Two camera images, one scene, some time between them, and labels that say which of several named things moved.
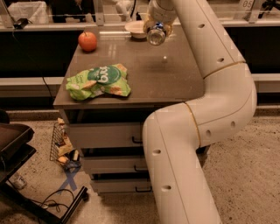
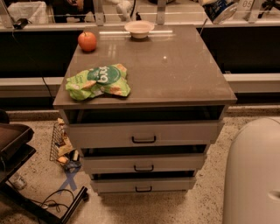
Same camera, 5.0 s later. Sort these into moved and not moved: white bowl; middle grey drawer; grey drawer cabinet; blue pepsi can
Moved: blue pepsi can
Not moved: middle grey drawer; grey drawer cabinet; white bowl
